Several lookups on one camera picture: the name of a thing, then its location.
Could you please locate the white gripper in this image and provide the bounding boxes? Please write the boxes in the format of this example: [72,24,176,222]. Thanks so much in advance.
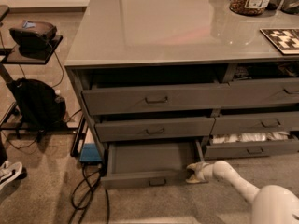
[186,162,213,184]

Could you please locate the grey drawer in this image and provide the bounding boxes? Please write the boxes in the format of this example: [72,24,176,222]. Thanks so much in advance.
[204,133,299,160]
[81,83,230,115]
[102,138,203,189]
[95,115,215,142]
[211,109,299,134]
[221,62,299,109]

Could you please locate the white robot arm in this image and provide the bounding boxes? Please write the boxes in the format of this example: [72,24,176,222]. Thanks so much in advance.
[186,161,299,224]

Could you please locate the white items in drawer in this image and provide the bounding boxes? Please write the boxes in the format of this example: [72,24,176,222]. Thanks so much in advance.
[212,132,290,144]

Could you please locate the grey cabinet with glossy top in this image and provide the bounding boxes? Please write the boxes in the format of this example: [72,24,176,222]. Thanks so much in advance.
[64,0,299,173]

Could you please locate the blue box on floor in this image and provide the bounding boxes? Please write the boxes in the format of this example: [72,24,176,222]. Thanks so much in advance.
[79,143,102,162]

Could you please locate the black white patterned board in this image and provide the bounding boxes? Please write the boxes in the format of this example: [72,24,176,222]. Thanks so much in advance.
[260,28,299,55]

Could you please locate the black backpack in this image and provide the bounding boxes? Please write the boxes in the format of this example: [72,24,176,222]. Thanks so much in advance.
[7,78,66,130]

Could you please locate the black white sneaker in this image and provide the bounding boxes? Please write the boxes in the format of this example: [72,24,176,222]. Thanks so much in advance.
[0,161,24,190]

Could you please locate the black side stand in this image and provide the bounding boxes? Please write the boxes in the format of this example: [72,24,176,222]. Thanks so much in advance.
[0,5,86,158]

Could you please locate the blue cloth on pouch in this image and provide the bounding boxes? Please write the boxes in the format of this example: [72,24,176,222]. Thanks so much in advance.
[22,21,36,29]

